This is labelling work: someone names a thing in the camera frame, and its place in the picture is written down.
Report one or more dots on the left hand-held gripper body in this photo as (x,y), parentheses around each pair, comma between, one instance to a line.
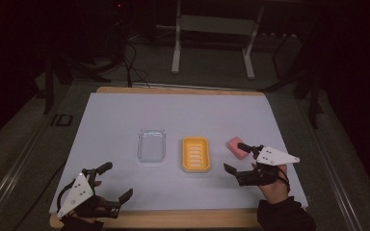
(77,194)

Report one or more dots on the black floor bracket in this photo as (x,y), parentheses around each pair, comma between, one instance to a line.
(62,120)

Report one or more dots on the metal floor rail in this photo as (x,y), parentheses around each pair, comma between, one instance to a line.
(337,179)
(9,179)

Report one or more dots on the black metal stand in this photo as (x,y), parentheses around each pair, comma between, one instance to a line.
(48,86)
(314,96)

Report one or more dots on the white metal stand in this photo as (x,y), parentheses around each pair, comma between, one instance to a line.
(216,25)

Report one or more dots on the pink soap bar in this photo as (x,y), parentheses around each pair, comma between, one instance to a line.
(236,148)

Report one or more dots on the person's right hand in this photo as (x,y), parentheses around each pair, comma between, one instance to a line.
(274,192)

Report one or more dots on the pale blue table sheet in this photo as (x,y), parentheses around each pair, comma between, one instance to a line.
(115,128)

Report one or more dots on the clear plastic tray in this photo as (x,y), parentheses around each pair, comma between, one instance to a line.
(151,146)

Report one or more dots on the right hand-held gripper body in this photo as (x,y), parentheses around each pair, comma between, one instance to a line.
(274,156)

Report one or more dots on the yellow soap dish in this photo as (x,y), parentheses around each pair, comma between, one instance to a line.
(196,154)

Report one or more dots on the person's left hand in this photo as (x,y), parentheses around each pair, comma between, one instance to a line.
(97,184)

